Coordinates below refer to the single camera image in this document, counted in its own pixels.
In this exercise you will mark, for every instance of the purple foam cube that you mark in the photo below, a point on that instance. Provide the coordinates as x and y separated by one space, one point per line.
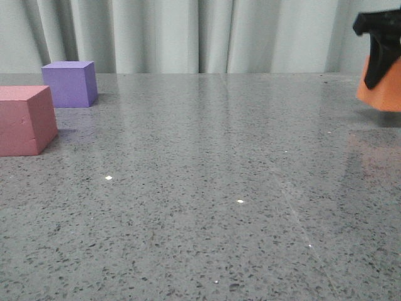
72 83

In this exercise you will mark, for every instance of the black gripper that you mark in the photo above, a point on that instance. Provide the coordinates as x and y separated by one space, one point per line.
384 29

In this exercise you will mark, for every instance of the pale grey-green curtain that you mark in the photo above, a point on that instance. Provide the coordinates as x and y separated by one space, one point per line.
186 36

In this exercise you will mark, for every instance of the orange foam cube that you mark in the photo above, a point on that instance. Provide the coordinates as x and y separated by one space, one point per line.
386 95

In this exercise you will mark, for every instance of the pink foam cube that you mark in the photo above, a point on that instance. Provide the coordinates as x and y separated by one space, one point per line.
28 122

